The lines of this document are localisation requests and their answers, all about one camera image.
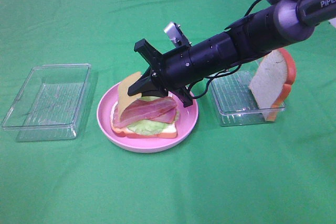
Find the right clear plastic container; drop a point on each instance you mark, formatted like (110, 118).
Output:
(234, 103)

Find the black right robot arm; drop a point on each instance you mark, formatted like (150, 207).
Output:
(283, 23)

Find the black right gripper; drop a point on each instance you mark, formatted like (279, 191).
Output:
(173, 70)

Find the bread slice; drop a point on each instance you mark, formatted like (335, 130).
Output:
(126, 132)
(273, 81)

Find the clear plastic container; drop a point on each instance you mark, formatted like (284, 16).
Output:
(234, 103)
(50, 104)

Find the bacon strip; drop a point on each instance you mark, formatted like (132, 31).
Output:
(167, 117)
(142, 110)

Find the yellow cheese slice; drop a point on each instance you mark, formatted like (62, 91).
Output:
(124, 100)

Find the green tablecloth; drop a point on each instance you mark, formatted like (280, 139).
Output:
(283, 172)

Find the green lettuce leaf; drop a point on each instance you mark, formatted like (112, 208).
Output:
(148, 127)

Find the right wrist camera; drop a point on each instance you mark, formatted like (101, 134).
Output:
(176, 36)

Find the pink round plate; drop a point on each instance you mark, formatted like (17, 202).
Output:
(187, 119)

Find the left clear plastic container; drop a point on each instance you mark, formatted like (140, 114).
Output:
(50, 104)

